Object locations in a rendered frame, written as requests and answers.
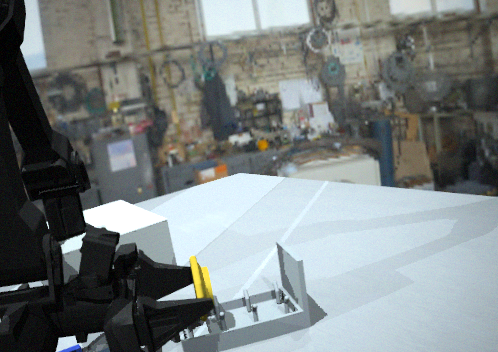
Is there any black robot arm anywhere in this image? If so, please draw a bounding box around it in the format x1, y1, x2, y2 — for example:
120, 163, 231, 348
0, 0, 120, 352

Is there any yellow plate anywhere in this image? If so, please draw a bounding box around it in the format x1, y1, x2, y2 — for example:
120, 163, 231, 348
189, 255, 214, 321

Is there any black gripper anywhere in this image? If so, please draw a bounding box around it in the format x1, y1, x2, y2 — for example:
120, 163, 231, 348
57, 242, 214, 352

